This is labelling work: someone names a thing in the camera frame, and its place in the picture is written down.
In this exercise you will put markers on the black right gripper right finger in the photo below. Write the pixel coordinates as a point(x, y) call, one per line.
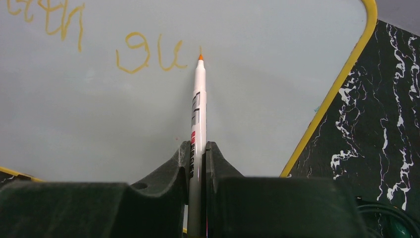
point(273, 207)

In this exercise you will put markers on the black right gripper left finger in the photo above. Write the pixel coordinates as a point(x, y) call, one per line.
point(152, 207)

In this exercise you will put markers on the white orange marker pen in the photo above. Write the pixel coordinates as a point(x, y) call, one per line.
point(196, 222)

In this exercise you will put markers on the yellow framed whiteboard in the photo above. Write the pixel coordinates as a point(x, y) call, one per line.
point(101, 90)

